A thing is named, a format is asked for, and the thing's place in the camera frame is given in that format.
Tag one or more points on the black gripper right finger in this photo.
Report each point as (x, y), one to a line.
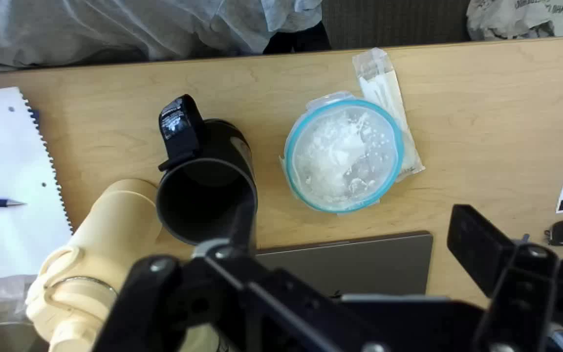
(484, 242)

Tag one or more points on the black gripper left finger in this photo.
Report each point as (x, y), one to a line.
(243, 228)

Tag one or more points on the dark grey laptop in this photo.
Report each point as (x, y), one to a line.
(361, 265)

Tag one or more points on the black mug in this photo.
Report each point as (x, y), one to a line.
(224, 150)

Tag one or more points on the teal rimmed food container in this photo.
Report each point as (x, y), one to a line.
(343, 154)

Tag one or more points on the clear plastic cutlery packet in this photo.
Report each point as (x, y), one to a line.
(380, 79)

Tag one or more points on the crumpled plastic bag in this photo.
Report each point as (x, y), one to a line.
(529, 17)

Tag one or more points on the grey cloth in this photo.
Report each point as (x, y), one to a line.
(132, 27)

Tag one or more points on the dark chair back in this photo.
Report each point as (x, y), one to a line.
(392, 21)

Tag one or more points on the white spiral notebook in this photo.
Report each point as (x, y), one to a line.
(9, 150)

